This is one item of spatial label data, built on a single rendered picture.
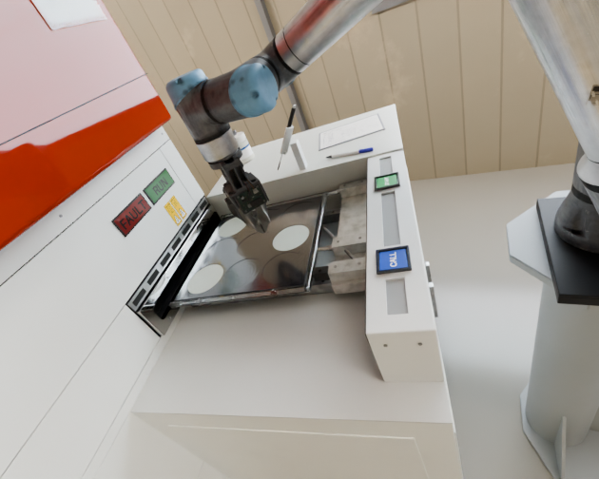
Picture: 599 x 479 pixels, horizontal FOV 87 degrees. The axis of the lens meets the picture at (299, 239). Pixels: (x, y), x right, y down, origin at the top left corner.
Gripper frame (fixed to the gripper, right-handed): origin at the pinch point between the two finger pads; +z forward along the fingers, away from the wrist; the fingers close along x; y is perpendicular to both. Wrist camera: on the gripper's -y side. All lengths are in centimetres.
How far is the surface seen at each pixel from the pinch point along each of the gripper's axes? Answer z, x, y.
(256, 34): -30, 74, -174
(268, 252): 6.5, -1.5, 1.6
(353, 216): 8.4, 21.8, 4.7
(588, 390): 58, 47, 50
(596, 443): 95, 54, 54
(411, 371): 10.8, 5.9, 43.5
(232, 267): 6.6, -11.2, -1.1
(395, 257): -0.1, 14.6, 32.0
